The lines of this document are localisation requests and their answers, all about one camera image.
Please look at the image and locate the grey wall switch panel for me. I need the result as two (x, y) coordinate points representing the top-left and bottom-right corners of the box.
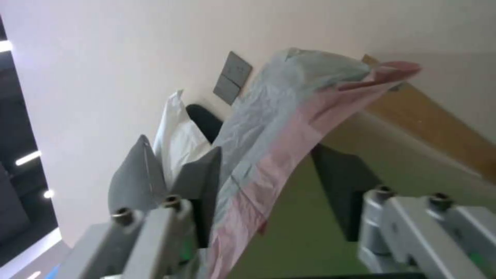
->
(212, 51), (254, 104)

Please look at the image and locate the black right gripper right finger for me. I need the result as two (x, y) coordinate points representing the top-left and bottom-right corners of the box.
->
(312, 144), (496, 279)

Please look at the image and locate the white plastic bag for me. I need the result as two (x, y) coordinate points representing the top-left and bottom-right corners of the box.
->
(153, 90), (213, 190)

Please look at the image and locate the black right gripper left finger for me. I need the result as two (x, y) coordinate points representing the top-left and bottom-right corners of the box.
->
(53, 134), (222, 279)

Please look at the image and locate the light wooden board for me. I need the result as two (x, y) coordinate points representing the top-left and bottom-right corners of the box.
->
(360, 53), (496, 187)

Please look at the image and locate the black rounded chair back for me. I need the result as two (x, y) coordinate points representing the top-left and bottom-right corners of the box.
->
(185, 104), (224, 145)

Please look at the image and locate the pink and grey garbage bag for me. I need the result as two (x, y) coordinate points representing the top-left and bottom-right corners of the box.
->
(207, 48), (423, 279)

